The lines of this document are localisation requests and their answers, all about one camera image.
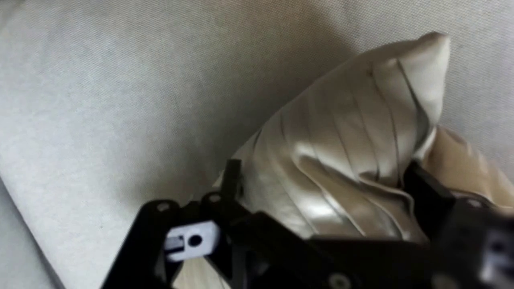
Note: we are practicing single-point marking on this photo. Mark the light grey fabric sofa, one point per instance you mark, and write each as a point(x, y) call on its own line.
point(107, 104)

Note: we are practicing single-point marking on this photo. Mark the cream ribbed small pillow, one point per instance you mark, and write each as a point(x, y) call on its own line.
point(330, 167)

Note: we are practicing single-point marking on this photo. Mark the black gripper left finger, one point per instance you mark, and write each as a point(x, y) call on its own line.
point(245, 249)

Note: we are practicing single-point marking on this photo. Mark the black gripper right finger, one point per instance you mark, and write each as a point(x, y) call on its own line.
point(465, 228)

